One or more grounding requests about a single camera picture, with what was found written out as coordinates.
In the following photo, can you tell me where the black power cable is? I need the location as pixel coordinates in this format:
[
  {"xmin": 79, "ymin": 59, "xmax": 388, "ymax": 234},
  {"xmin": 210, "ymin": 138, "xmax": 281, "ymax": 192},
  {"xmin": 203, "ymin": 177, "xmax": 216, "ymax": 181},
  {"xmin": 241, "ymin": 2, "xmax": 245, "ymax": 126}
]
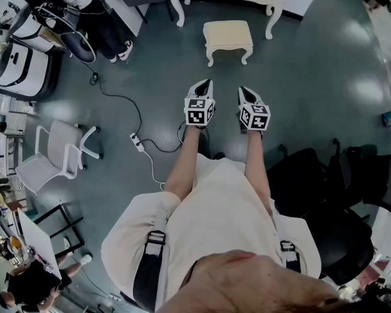
[{"xmin": 89, "ymin": 72, "xmax": 187, "ymax": 153}]

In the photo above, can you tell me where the black mesh office chair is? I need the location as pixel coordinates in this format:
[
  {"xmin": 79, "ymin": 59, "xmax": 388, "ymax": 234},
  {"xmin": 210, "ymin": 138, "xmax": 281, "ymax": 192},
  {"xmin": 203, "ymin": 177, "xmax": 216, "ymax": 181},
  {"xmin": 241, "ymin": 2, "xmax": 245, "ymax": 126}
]
[{"xmin": 328, "ymin": 137, "xmax": 391, "ymax": 218}]

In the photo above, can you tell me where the white plastic armchair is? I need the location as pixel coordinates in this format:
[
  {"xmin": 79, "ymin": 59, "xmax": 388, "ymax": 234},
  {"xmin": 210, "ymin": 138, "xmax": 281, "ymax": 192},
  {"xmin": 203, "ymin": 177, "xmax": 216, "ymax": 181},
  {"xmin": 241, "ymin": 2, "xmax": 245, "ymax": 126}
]
[{"xmin": 15, "ymin": 119, "xmax": 104, "ymax": 196}]

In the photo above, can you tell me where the white black-trimmed equipment case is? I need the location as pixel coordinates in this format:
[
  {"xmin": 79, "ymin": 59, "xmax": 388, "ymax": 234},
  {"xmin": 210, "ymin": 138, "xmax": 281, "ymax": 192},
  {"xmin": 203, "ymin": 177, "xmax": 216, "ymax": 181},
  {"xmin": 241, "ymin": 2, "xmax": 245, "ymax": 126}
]
[
  {"xmin": 8, "ymin": 10, "xmax": 66, "ymax": 53},
  {"xmin": 0, "ymin": 42, "xmax": 62, "ymax": 101}
]

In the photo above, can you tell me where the white work table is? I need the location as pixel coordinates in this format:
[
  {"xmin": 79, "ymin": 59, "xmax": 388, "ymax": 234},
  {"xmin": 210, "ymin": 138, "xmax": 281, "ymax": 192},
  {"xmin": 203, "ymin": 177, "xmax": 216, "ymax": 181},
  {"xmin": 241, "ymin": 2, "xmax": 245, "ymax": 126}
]
[{"xmin": 15, "ymin": 207, "xmax": 63, "ymax": 280}]

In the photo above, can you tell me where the person's cream shirt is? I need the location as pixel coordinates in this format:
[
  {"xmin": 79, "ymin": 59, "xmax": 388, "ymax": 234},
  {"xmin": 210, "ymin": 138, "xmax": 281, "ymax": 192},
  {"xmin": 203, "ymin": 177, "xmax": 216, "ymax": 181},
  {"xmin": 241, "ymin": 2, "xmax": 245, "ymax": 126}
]
[{"xmin": 100, "ymin": 153, "xmax": 323, "ymax": 313}]

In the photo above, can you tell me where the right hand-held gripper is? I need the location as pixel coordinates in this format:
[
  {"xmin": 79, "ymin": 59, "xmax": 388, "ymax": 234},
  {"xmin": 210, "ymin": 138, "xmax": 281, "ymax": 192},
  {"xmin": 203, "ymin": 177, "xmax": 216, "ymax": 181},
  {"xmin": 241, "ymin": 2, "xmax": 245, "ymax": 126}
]
[{"xmin": 237, "ymin": 85, "xmax": 272, "ymax": 137}]

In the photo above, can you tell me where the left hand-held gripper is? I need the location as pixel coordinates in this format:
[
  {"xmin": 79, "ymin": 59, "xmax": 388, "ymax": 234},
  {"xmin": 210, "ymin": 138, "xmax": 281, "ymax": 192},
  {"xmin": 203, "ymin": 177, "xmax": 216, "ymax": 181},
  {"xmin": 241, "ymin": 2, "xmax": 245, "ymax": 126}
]
[{"xmin": 184, "ymin": 78, "xmax": 216, "ymax": 130}]

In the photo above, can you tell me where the cream cushioned stool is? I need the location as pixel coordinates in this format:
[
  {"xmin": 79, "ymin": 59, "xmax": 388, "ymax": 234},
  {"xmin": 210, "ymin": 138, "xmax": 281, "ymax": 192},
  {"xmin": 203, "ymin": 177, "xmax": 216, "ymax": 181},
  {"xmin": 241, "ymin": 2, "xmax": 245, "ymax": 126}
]
[{"xmin": 203, "ymin": 20, "xmax": 255, "ymax": 68}]

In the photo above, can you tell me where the person's face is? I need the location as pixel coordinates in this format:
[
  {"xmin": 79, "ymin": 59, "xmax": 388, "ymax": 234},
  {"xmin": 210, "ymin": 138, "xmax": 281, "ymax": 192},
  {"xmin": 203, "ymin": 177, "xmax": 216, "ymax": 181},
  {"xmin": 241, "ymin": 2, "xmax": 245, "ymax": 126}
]
[{"xmin": 164, "ymin": 249, "xmax": 345, "ymax": 313}]

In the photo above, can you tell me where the black backpack strap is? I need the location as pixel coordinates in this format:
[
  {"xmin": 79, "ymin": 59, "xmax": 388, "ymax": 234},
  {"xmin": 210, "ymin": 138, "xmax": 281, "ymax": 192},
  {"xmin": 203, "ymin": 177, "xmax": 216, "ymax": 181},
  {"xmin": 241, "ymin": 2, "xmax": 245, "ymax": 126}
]
[
  {"xmin": 279, "ymin": 239, "xmax": 303, "ymax": 274},
  {"xmin": 132, "ymin": 203, "xmax": 169, "ymax": 313}
]

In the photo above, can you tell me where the dark round seat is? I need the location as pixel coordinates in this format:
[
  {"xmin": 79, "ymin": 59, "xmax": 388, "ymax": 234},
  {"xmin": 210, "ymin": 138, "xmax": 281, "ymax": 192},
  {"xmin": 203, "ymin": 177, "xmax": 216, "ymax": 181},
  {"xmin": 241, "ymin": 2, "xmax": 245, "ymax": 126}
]
[{"xmin": 59, "ymin": 29, "xmax": 97, "ymax": 65}]

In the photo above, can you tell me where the white power cable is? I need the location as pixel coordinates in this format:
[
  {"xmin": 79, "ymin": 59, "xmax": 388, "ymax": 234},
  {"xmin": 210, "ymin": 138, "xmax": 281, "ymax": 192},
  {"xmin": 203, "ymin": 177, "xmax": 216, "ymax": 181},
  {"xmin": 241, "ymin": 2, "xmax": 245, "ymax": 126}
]
[{"xmin": 142, "ymin": 148, "xmax": 167, "ymax": 191}]

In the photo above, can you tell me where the person's right forearm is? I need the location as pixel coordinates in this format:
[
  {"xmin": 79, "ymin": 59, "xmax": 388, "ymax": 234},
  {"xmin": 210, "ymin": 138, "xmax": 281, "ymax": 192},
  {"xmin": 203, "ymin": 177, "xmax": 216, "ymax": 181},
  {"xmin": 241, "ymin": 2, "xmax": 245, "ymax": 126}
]
[{"xmin": 244, "ymin": 129, "xmax": 274, "ymax": 213}]

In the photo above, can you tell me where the black metal table frame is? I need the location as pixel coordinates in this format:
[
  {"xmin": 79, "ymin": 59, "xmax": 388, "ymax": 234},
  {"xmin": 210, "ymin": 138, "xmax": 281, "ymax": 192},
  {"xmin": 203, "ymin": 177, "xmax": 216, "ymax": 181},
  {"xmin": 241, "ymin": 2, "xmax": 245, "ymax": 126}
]
[{"xmin": 32, "ymin": 201, "xmax": 86, "ymax": 259}]

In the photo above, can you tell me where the person's left forearm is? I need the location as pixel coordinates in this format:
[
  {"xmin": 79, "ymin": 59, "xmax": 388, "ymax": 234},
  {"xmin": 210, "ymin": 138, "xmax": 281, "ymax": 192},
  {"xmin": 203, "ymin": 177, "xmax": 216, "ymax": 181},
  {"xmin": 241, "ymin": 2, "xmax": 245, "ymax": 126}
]
[{"xmin": 164, "ymin": 126, "xmax": 206, "ymax": 199}]

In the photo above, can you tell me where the cluttered storage shelf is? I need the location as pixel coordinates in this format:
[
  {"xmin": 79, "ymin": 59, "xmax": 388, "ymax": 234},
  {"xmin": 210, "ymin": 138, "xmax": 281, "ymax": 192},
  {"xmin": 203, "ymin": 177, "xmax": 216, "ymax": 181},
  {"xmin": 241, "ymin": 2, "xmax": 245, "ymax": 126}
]
[{"xmin": 0, "ymin": 93, "xmax": 29, "ymax": 208}]

